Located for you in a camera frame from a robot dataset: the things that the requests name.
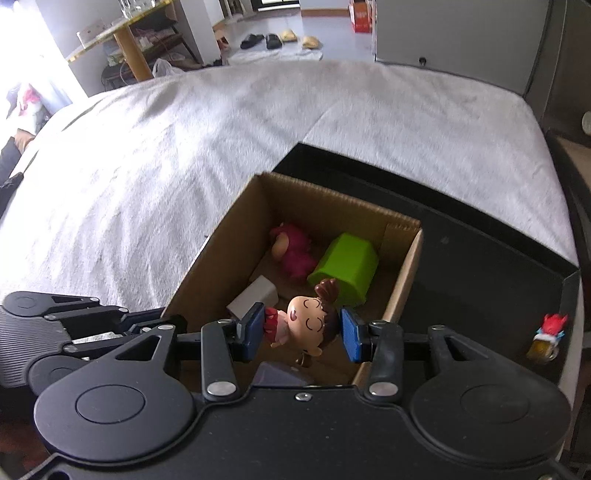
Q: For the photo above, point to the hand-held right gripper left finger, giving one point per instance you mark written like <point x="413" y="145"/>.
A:
<point x="253" y="331"/>

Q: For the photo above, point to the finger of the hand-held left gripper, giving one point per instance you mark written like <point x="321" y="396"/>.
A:
<point x="104" y="348"/>
<point x="87" y="314"/>

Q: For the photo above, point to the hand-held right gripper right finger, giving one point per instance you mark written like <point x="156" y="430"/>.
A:
<point x="354" y="337"/>

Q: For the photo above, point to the white charger plug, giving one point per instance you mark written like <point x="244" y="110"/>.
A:
<point x="256" y="297"/>

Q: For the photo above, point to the brown-haired girl doll figurine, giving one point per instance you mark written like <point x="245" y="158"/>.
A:
<point x="307" y="321"/>

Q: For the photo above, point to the purple rabbit cube figurine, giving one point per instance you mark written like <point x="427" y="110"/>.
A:
<point x="281" y="374"/>

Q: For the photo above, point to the green star-printed toy cup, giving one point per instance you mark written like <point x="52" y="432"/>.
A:
<point x="344" y="267"/>

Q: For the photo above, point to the brown cardboard box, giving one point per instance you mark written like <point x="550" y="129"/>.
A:
<point x="221" y="258"/>

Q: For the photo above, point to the black tray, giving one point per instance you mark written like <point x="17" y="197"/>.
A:
<point x="461" y="286"/>

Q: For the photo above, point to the pink plush-look figurine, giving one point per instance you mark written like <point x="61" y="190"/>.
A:
<point x="293" y="251"/>

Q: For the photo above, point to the dark cloth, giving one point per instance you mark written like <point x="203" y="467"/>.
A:
<point x="11" y="175"/>

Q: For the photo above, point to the amber jar with red figure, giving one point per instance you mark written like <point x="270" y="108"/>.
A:
<point x="547" y="341"/>

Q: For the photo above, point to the white blanket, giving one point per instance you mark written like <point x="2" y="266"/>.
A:
<point x="184" y="138"/>

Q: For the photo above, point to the pink and white bag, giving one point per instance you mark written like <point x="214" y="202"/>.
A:
<point x="32" y="97"/>

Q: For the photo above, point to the white plastic bag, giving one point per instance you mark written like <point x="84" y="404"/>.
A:
<point x="166" y="68"/>

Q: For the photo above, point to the wooden table with glass top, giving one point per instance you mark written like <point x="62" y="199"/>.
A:
<point x="129" y="46"/>

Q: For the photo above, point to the white floor mat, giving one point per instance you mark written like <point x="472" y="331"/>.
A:
<point x="277" y="55"/>

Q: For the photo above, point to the black slipper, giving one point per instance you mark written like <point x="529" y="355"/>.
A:
<point x="273" y="41"/>
<point x="251" y="41"/>

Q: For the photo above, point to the yellow slipper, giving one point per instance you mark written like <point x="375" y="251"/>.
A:
<point x="288" y="35"/>
<point x="311" y="42"/>

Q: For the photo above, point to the orange cardboard box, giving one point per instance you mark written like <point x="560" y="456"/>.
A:
<point x="362" y="16"/>

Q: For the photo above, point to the grey cabinet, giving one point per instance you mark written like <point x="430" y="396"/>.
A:
<point x="461" y="32"/>

